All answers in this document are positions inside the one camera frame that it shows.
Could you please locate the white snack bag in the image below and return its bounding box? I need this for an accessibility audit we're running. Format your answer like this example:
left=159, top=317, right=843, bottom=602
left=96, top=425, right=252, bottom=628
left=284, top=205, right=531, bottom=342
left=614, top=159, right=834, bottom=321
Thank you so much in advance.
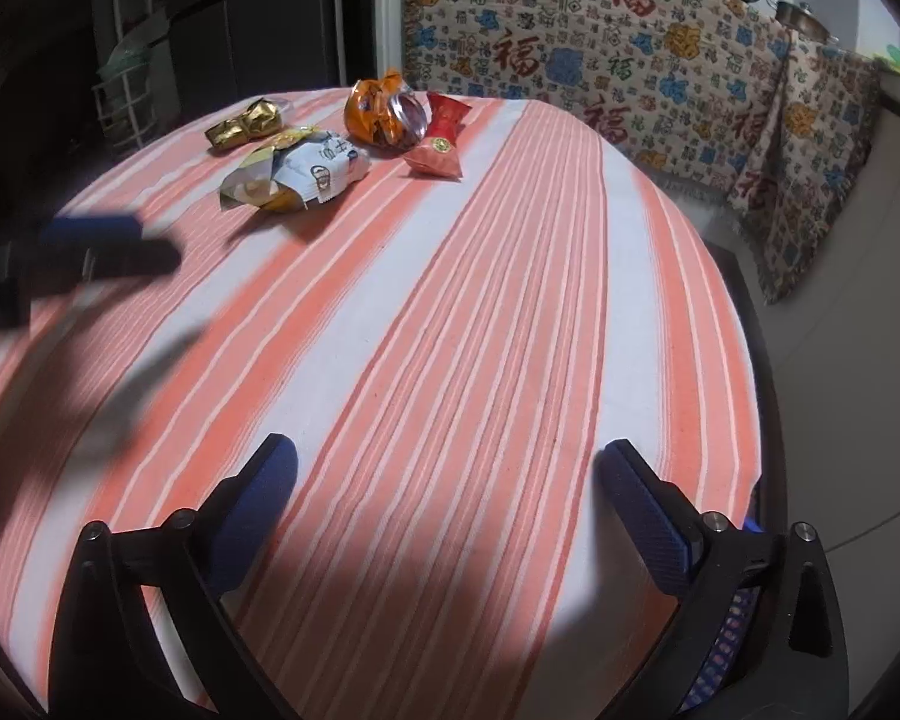
left=219, top=127, right=370, bottom=213

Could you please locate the gold foil wrapper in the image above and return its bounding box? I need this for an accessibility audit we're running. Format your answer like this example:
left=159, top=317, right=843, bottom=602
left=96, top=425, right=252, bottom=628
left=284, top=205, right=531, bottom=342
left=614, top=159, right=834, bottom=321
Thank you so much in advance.
left=205, top=98, right=283, bottom=153

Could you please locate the crushed orange can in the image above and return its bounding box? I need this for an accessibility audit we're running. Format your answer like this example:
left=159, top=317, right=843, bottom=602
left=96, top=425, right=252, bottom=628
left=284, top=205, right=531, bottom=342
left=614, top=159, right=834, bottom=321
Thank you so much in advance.
left=344, top=70, right=429, bottom=149

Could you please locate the steel cooking pot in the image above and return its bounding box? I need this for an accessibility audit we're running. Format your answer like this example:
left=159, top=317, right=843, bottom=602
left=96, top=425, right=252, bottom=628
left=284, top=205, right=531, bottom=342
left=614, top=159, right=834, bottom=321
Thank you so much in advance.
left=766, top=0, right=839, bottom=46

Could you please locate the white wire rack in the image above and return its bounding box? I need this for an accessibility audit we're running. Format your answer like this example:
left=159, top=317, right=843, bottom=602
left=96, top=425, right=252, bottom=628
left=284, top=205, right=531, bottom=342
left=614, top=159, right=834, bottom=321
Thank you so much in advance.
left=92, top=0, right=169, bottom=161

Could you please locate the red snack packet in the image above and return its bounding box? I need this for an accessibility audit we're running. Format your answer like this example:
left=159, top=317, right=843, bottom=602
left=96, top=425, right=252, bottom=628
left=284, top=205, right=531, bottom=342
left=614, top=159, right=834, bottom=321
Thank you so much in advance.
left=403, top=91, right=471, bottom=181

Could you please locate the pink striped tablecloth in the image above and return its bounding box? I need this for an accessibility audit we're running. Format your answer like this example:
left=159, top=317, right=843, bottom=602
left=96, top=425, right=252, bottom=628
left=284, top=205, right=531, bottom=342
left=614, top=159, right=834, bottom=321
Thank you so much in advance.
left=0, top=101, right=761, bottom=718

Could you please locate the blue plastic trash basket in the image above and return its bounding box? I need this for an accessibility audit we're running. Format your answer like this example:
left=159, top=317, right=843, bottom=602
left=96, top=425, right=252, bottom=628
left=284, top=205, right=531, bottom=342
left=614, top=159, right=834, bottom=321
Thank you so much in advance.
left=676, top=511, right=770, bottom=715

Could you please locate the patterned fabric cabinet cover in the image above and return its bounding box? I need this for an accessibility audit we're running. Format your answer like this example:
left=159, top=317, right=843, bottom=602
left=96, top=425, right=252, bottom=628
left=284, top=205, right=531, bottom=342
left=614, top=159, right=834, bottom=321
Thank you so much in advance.
left=403, top=0, right=881, bottom=302

